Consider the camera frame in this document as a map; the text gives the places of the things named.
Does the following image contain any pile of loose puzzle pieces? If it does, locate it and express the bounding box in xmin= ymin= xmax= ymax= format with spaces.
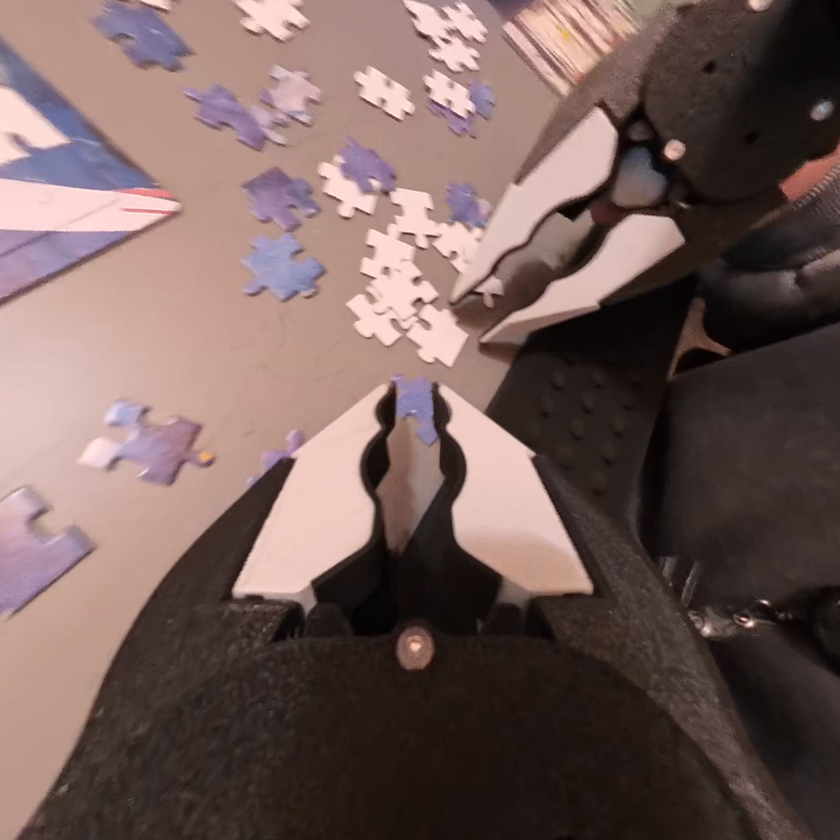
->
xmin=92 ymin=0 xmax=506 ymax=368

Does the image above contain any purple star-marked puzzle piece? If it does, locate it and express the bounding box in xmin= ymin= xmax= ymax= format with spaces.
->
xmin=248 ymin=430 xmax=306 ymax=488

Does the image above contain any black dotted mat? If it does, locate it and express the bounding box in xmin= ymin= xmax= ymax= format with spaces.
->
xmin=486 ymin=282 xmax=697 ymax=565

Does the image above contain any blue puzzle piece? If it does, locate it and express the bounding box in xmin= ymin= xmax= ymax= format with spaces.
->
xmin=79 ymin=400 xmax=216 ymax=488
xmin=389 ymin=374 xmax=442 ymax=447

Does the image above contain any person's right forearm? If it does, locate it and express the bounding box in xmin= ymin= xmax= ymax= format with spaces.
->
xmin=696 ymin=154 xmax=840 ymax=355

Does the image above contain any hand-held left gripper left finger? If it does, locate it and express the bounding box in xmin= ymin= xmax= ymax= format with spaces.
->
xmin=231 ymin=382 xmax=398 ymax=614

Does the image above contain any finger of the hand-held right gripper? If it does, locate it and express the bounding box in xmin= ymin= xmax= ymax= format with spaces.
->
xmin=479 ymin=213 xmax=688 ymax=345
xmin=449 ymin=107 xmax=622 ymax=304

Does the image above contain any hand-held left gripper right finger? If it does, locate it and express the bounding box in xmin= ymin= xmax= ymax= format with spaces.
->
xmin=433 ymin=384 xmax=595 ymax=603

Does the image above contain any grey desk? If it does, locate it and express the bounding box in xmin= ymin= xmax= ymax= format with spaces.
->
xmin=0 ymin=0 xmax=578 ymax=840

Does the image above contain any space puzzle board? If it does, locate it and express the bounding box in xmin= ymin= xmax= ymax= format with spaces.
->
xmin=0 ymin=36 xmax=183 ymax=306

